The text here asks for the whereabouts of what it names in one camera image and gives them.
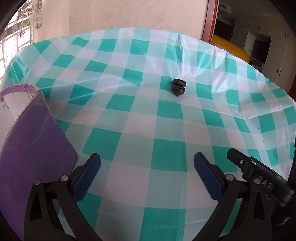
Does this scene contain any teal white checkered tablecloth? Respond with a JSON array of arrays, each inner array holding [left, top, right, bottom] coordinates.
[[1, 28, 295, 240]]

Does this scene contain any yellow sofa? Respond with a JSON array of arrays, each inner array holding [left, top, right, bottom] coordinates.
[[211, 35, 249, 63]]

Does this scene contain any floral lace curtain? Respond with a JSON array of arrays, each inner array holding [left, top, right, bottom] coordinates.
[[1, 0, 43, 47]]

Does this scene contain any dark wrinkled date fruit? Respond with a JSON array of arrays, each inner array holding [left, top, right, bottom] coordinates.
[[171, 85, 185, 96]]

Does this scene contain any white wall cabinet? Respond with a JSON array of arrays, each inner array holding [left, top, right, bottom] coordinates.
[[231, 16, 295, 92]]

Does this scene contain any red door frame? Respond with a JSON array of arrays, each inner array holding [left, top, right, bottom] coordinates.
[[201, 0, 219, 43]]

